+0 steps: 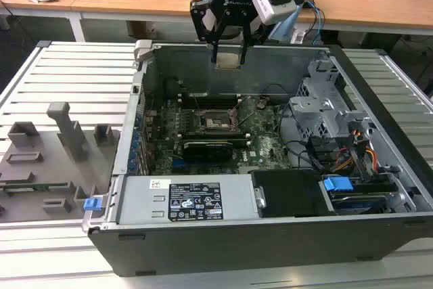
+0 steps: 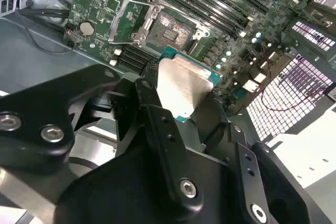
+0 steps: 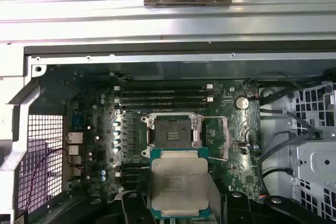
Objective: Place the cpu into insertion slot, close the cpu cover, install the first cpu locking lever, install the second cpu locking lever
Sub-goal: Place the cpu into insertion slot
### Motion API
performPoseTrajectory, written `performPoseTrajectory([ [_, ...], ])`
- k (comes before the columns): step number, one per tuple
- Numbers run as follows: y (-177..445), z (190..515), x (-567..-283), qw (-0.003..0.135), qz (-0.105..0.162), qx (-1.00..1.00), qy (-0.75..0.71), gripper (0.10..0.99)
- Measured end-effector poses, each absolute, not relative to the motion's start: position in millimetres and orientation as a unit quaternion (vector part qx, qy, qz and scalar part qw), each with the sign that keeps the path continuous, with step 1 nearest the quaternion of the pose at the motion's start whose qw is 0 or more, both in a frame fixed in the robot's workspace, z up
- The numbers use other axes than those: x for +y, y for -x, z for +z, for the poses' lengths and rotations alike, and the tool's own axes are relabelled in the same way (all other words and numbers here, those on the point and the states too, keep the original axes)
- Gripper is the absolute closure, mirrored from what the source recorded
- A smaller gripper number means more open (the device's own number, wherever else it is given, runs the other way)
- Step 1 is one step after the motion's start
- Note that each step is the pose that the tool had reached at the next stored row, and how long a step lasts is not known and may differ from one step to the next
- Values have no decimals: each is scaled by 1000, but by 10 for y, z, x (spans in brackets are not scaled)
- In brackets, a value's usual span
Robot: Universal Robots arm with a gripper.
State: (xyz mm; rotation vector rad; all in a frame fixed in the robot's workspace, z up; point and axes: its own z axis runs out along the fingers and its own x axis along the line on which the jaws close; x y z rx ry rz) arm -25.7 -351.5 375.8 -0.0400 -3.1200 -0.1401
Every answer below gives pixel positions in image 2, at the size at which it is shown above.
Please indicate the metal socket cover frame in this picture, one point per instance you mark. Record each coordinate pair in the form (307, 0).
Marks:
(114, 27)

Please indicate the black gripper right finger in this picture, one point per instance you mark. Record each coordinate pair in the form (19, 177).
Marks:
(241, 166)

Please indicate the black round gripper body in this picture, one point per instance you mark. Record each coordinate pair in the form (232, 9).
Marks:
(126, 190)

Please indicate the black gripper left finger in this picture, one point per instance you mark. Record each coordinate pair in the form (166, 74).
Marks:
(31, 108)

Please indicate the silver green CPU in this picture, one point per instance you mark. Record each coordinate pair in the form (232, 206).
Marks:
(183, 82)

